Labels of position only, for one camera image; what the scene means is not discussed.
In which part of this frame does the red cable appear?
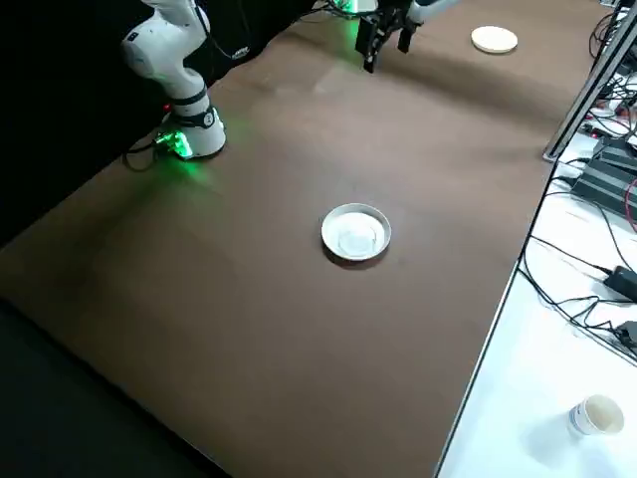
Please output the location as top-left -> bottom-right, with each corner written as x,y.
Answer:
624,176 -> 637,225

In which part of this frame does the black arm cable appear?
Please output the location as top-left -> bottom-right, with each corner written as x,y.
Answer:
196,0 -> 236,59

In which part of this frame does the black electronics box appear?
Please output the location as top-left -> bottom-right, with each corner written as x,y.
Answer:
570,159 -> 637,221
591,134 -> 637,173

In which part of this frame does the black base cable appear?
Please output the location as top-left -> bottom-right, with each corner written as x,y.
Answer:
122,140 -> 168,173

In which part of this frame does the aluminium profile post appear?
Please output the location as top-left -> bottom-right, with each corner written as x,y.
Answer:
542,0 -> 637,161

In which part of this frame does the black power adapter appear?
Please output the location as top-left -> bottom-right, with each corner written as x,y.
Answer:
604,265 -> 637,302

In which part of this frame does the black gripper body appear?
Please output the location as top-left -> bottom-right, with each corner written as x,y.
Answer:
367,0 -> 414,30

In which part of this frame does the white paper cup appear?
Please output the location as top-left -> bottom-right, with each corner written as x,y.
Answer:
566,395 -> 626,437

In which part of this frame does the black table cable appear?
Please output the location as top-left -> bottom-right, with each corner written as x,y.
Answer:
526,234 -> 614,274
517,266 -> 619,334

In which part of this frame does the white round plate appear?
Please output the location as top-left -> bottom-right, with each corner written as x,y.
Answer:
471,25 -> 519,55
320,201 -> 393,263

